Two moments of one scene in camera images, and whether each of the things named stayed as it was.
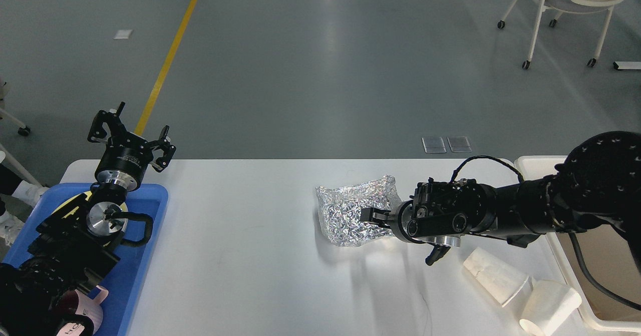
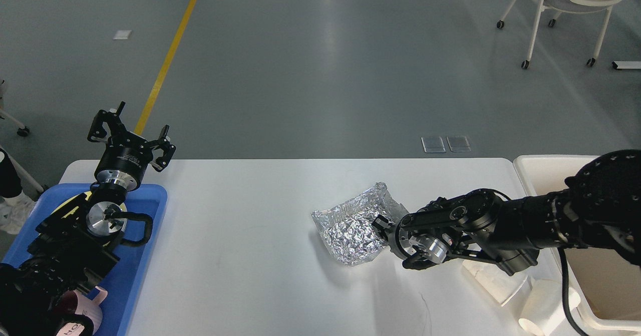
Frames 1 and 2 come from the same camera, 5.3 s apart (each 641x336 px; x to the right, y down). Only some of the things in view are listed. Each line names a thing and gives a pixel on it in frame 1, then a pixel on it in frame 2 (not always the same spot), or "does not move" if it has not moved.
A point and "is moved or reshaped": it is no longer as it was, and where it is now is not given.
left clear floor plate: x=433 y=144 does not move
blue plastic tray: x=124 y=281 does not move
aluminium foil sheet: x=339 y=206 is moved or reshaped
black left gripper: x=121 y=168 does not move
